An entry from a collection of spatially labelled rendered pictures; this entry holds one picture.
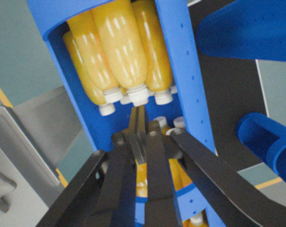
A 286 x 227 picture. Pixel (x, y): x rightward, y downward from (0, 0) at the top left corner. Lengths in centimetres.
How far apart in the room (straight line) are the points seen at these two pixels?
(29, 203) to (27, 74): 126
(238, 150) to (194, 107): 150
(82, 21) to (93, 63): 7
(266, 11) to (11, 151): 87
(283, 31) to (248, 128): 117
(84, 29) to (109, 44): 7
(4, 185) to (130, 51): 53
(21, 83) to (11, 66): 15
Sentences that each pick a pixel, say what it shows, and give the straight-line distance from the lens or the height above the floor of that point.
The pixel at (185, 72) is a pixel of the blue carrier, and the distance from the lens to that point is 30.
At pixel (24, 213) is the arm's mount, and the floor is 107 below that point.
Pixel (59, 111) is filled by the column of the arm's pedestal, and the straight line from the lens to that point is 90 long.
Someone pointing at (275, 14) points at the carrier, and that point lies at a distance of 68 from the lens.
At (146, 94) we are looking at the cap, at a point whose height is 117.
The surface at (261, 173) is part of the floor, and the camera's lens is 230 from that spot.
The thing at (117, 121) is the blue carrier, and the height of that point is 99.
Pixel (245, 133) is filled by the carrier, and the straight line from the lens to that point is 173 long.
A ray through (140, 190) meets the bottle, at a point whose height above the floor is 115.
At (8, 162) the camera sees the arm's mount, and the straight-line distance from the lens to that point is 63.
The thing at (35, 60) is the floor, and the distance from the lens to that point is 172.
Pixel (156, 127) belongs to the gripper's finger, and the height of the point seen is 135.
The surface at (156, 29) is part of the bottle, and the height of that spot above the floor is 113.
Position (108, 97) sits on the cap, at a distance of 38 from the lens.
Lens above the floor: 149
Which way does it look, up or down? 70 degrees down
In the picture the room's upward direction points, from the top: 178 degrees clockwise
